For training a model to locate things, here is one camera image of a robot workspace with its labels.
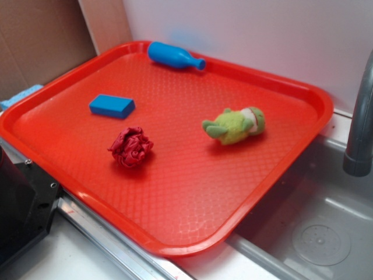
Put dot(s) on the brown cardboard panel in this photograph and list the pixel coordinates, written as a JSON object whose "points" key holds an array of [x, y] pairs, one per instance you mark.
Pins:
{"points": [[42, 40]]}

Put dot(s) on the red plastic tray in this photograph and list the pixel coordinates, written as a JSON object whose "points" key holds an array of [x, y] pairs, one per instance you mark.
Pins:
{"points": [[190, 191]]}

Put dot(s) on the grey sink faucet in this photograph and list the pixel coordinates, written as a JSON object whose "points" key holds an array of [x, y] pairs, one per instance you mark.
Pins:
{"points": [[358, 154]]}

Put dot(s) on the blue rectangular block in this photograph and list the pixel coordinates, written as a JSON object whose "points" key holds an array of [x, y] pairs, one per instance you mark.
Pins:
{"points": [[112, 106]]}

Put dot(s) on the crumpled red cloth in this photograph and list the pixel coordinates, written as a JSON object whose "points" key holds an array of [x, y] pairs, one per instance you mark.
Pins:
{"points": [[131, 147]]}

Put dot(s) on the blue sponge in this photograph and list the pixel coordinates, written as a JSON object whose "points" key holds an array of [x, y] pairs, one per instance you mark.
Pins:
{"points": [[5, 104]]}

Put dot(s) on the grey plastic sink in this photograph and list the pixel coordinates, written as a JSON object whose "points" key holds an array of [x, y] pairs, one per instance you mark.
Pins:
{"points": [[315, 223]]}

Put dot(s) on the green plush animal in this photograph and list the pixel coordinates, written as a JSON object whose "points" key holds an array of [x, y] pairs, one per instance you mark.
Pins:
{"points": [[231, 127]]}

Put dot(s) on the blue toy bottle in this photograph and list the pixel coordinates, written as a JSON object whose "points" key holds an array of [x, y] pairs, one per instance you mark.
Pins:
{"points": [[175, 57]]}

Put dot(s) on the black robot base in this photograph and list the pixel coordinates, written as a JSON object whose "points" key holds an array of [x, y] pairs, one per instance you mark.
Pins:
{"points": [[29, 197]]}

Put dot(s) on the silver metal rail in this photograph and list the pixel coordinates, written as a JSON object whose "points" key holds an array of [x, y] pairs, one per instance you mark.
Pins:
{"points": [[132, 260]]}

